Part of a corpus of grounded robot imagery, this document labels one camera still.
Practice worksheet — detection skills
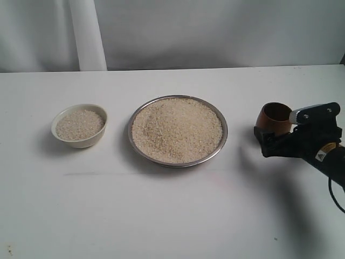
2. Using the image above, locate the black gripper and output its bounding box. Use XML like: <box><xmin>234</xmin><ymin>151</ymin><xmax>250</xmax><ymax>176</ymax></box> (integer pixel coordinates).
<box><xmin>254</xmin><ymin>102</ymin><xmax>344</xmax><ymax>187</ymax></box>

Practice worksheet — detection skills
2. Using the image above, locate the brown wooden cup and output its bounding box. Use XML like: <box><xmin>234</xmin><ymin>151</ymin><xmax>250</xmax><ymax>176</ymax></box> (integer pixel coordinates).
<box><xmin>256</xmin><ymin>102</ymin><xmax>292</xmax><ymax>136</ymax></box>

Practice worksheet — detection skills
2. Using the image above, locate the rice in steel plate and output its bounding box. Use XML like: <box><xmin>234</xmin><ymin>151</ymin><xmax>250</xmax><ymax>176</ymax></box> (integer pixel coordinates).
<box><xmin>131</xmin><ymin>97</ymin><xmax>223</xmax><ymax>164</ymax></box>

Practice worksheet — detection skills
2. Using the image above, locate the rice in small bowl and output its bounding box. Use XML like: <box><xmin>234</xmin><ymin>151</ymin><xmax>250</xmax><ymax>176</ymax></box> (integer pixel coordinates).
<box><xmin>56</xmin><ymin>110</ymin><xmax>105</xmax><ymax>141</ymax></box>

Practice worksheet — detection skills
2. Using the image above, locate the small cream ceramic bowl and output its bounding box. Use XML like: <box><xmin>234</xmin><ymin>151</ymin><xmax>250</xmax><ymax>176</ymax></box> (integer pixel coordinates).
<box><xmin>51</xmin><ymin>104</ymin><xmax>108</xmax><ymax>148</ymax></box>

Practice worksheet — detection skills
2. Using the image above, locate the round steel plate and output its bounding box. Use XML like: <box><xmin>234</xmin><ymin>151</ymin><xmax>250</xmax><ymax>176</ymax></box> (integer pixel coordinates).
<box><xmin>128</xmin><ymin>94</ymin><xmax>229</xmax><ymax>168</ymax></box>

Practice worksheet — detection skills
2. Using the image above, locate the white backdrop cloth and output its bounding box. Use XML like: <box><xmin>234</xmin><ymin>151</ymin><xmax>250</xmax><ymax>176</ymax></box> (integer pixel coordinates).
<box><xmin>1</xmin><ymin>1</ymin><xmax>344</xmax><ymax>72</ymax></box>

